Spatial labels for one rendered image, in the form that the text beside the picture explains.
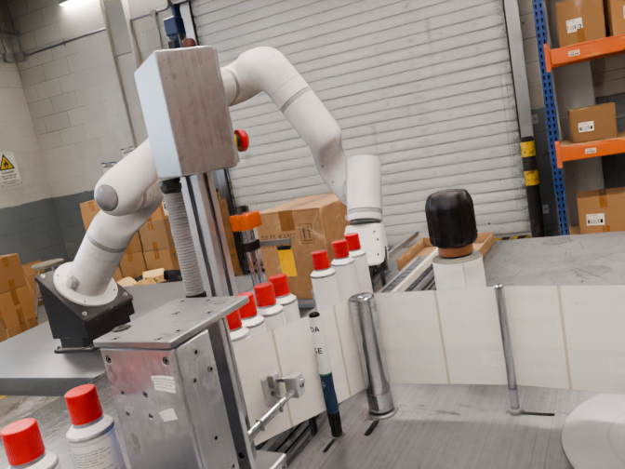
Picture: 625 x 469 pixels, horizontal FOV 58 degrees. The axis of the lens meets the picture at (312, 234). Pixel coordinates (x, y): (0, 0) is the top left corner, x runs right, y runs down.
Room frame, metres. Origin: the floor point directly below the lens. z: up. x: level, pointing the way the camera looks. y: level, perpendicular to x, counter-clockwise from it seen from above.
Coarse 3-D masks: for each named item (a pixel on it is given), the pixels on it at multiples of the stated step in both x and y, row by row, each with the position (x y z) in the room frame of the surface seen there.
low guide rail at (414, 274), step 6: (432, 252) 1.63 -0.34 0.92; (426, 258) 1.57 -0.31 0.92; (420, 264) 1.51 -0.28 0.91; (426, 264) 1.53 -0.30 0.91; (414, 270) 1.47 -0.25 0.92; (420, 270) 1.49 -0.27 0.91; (408, 276) 1.41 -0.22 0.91; (414, 276) 1.44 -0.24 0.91; (402, 282) 1.37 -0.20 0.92; (408, 282) 1.39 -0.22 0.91; (396, 288) 1.33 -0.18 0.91; (402, 288) 1.35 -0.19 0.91
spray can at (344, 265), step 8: (336, 240) 1.19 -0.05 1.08; (344, 240) 1.17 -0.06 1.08; (336, 248) 1.17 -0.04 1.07; (344, 248) 1.17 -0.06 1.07; (336, 256) 1.17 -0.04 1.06; (344, 256) 1.16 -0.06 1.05; (336, 264) 1.16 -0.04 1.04; (344, 264) 1.15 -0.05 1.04; (352, 264) 1.16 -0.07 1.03; (336, 272) 1.16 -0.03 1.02; (344, 272) 1.15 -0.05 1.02; (352, 272) 1.16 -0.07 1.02; (344, 280) 1.16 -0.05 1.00; (352, 280) 1.16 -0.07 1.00; (344, 288) 1.16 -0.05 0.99; (352, 288) 1.16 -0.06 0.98; (344, 296) 1.16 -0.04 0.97
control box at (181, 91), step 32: (160, 64) 0.87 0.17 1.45; (192, 64) 0.89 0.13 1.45; (160, 96) 0.88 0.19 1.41; (192, 96) 0.89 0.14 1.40; (224, 96) 0.91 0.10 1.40; (160, 128) 0.93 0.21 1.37; (192, 128) 0.88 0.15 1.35; (224, 128) 0.90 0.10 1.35; (160, 160) 0.97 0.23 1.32; (192, 160) 0.88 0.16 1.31; (224, 160) 0.90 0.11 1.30
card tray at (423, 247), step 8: (488, 232) 1.96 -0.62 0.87; (424, 240) 2.07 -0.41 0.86; (480, 240) 1.97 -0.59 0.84; (488, 240) 1.87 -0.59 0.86; (416, 248) 1.99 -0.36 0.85; (424, 248) 2.05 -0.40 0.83; (432, 248) 2.02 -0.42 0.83; (480, 248) 1.75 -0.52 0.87; (488, 248) 1.86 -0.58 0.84; (400, 256) 1.85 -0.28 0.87; (408, 256) 1.91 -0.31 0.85; (416, 256) 1.96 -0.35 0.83; (400, 264) 1.83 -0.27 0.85
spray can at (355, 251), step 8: (352, 240) 1.22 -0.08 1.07; (352, 248) 1.22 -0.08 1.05; (360, 248) 1.23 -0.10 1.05; (352, 256) 1.21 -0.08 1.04; (360, 256) 1.21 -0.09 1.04; (360, 264) 1.21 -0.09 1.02; (360, 272) 1.21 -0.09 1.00; (368, 272) 1.22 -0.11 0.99; (360, 280) 1.21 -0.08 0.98; (368, 280) 1.22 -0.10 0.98; (360, 288) 1.21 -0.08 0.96; (368, 288) 1.22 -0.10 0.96
